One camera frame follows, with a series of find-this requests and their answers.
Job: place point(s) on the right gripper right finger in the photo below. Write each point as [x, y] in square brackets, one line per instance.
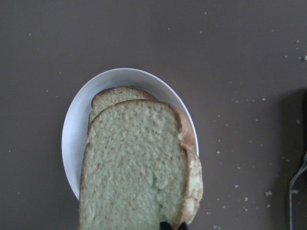
[183, 226]

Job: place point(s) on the bread slice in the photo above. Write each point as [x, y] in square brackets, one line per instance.
[115, 95]
[140, 168]

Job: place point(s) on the wooden cutting board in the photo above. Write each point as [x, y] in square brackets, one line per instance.
[294, 142]

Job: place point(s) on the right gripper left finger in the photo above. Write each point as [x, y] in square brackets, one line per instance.
[164, 226]

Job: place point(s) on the white plate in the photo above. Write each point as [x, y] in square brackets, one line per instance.
[74, 134]

